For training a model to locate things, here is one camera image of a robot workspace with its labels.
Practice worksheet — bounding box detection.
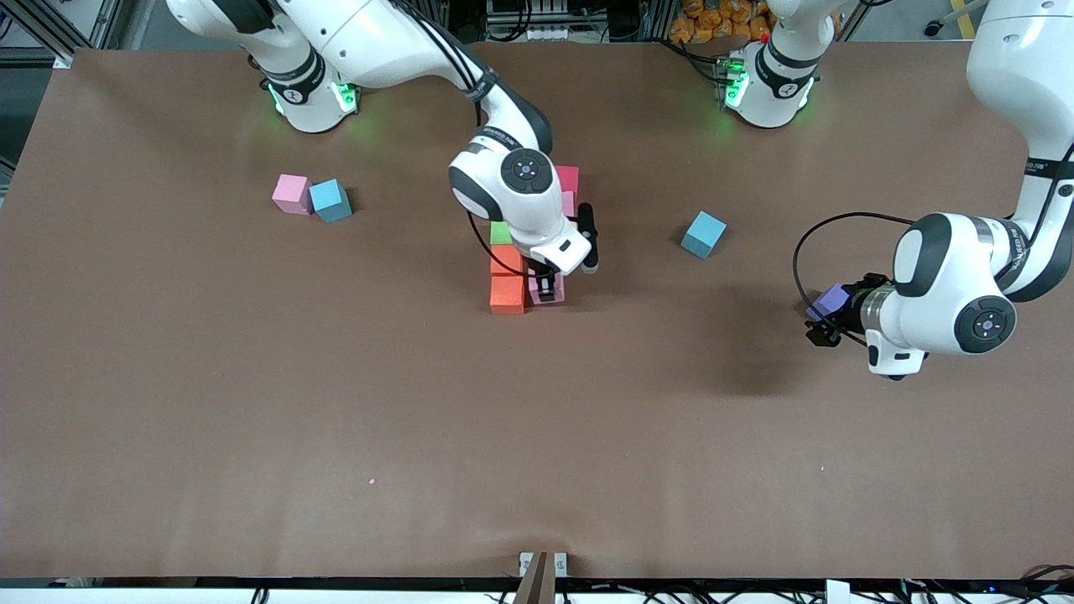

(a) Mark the purple foam cube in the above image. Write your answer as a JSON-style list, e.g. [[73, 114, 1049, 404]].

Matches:
[[807, 284, 853, 322]]

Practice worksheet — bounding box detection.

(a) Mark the blue foam cube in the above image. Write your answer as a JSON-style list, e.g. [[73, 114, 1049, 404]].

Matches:
[[680, 211, 727, 259], [309, 179, 353, 224]]

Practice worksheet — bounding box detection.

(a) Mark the brown paper table cover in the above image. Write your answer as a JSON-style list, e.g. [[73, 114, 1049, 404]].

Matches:
[[0, 40, 1074, 581]]

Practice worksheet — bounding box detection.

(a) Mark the orange snack bag pile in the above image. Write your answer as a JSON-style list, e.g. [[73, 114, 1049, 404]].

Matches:
[[669, 0, 777, 44]]

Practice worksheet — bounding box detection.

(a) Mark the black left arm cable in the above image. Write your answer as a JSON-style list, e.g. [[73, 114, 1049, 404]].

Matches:
[[793, 211, 920, 345]]

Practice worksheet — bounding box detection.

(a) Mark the metal mount bracket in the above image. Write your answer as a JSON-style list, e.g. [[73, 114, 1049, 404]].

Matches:
[[514, 551, 569, 604]]

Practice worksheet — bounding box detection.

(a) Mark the aluminium frame profile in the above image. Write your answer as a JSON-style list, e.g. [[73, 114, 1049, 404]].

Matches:
[[0, 0, 118, 70]]

